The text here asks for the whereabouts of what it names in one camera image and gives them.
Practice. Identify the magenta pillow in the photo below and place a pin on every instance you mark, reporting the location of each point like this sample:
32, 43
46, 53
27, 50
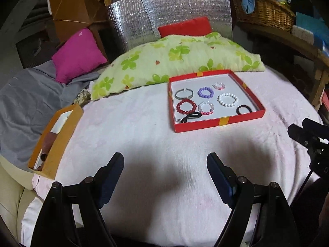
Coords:
77, 54

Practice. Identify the grey blanket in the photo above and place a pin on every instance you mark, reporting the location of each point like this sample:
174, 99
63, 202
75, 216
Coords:
25, 103

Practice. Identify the silver bangle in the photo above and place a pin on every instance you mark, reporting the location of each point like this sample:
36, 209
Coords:
180, 97

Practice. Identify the silver foil mat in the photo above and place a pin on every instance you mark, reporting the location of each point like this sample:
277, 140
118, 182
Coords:
167, 5

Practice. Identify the red cushion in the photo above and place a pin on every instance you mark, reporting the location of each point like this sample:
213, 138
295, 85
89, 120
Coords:
185, 27

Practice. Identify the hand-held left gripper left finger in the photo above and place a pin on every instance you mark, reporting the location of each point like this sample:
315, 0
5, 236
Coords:
113, 175

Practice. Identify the brown cardboard board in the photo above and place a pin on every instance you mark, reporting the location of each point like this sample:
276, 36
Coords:
72, 2

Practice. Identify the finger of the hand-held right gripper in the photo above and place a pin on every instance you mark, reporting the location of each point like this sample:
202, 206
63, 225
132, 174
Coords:
299, 135
313, 128

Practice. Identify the blue box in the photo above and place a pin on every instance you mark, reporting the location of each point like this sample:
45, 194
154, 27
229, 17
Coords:
308, 20

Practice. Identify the wicker basket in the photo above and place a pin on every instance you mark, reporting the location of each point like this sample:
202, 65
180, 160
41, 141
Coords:
267, 12

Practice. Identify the red jewelry tray box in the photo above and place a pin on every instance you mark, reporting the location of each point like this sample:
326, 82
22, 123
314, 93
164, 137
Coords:
195, 85

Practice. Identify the pink bed blanket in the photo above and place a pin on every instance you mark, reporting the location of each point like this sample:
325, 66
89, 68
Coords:
141, 133

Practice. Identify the cream sofa cushion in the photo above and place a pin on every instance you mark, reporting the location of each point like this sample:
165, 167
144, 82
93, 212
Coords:
12, 200

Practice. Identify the wooden shelf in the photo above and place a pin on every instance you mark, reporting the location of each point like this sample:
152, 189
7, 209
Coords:
295, 41

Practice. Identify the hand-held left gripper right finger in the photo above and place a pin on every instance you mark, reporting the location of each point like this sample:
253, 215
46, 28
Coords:
217, 177

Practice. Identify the green floral pillow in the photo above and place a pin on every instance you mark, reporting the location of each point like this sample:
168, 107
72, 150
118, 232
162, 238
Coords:
159, 61

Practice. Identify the orange cardboard box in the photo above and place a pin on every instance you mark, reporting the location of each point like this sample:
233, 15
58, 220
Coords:
59, 144

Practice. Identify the patterned cloth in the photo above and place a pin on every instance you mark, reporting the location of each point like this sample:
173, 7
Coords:
82, 96

